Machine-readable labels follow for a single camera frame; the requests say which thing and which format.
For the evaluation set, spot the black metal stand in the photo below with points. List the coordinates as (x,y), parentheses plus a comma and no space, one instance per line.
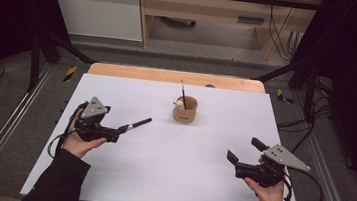
(34,65)
(310,94)

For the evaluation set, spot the white cabinet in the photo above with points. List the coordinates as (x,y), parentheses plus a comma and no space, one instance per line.
(98,11)

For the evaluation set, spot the person's left hand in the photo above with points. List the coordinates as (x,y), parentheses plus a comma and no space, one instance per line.
(77,147)

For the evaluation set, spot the thin black brush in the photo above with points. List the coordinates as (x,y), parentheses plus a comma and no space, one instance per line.
(183,92)

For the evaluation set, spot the person's right hand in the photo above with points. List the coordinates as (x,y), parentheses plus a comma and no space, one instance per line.
(270,195)

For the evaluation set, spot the yellow black tape marker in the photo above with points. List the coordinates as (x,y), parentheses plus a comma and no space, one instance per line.
(70,73)
(281,95)

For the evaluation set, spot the tan bear pot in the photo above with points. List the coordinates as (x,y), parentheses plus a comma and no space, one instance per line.
(187,113)

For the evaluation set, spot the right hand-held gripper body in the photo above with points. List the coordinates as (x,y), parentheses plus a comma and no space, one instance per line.
(269,173)

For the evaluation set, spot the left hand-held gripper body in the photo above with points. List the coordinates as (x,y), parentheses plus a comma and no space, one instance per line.
(92,131)

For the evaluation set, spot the light wooden desk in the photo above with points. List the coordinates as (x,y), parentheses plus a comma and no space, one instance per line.
(202,9)

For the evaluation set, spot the wooden table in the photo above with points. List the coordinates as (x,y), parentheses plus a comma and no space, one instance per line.
(152,75)

